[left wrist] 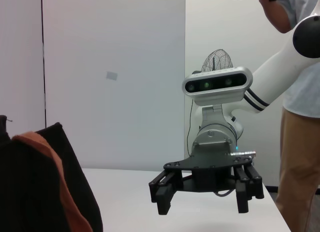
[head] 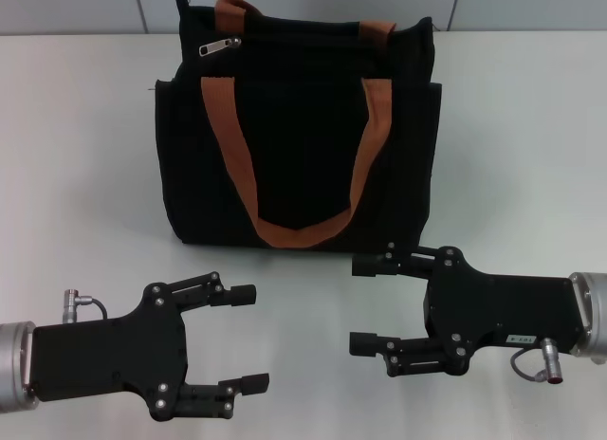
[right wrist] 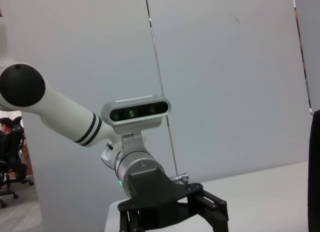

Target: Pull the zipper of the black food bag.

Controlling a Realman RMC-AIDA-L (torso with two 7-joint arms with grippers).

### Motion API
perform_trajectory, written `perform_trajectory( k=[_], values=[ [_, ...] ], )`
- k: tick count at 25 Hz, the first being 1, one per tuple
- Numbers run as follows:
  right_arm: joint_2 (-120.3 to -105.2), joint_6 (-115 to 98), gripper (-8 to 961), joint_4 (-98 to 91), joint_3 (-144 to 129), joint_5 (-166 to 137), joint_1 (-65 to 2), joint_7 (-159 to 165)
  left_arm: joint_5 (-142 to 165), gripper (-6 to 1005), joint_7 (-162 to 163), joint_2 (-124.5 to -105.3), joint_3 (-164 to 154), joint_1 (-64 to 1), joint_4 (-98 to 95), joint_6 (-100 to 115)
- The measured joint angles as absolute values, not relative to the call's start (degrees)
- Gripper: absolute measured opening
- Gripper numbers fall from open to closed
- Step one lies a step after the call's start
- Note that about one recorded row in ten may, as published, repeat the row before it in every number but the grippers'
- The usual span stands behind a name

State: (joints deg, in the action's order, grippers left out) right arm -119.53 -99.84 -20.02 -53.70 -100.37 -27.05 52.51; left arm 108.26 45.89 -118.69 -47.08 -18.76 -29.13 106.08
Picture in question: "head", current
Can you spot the silver zipper pull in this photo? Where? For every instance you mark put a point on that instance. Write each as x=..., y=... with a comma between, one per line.
x=218, y=46

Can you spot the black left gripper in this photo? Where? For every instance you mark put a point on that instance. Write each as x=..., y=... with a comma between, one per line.
x=104, y=359

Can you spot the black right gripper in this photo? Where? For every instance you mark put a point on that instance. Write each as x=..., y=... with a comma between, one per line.
x=498, y=312

